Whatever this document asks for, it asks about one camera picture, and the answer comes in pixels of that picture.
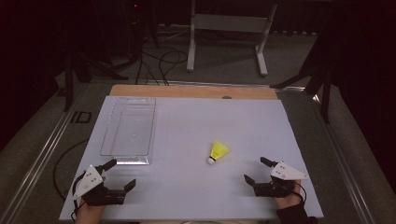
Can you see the yellow shuttlecock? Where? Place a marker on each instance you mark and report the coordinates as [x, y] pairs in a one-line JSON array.
[[219, 150]]

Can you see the black rectangular floor frame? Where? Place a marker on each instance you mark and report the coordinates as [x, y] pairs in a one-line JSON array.
[[81, 117]]

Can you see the white metal stand frame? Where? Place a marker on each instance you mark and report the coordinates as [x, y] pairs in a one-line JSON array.
[[232, 23]]

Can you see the person's left hand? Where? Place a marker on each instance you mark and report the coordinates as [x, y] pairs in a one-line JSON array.
[[88, 214]]

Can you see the clear plastic container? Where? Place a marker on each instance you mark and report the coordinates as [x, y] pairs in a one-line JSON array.
[[129, 130]]

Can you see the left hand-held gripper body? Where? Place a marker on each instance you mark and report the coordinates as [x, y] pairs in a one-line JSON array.
[[106, 196]]

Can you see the white table sheet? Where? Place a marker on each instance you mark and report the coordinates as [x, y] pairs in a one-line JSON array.
[[193, 124]]

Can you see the black stand legs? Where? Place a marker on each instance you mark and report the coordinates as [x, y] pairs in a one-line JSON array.
[[90, 70], [320, 81]]

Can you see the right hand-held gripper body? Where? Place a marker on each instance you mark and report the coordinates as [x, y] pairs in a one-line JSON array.
[[286, 171]]

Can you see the metal floor rail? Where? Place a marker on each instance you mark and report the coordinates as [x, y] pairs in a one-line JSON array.
[[40, 149], [345, 161]]

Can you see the person's right hand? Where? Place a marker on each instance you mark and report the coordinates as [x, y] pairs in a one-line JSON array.
[[291, 200]]

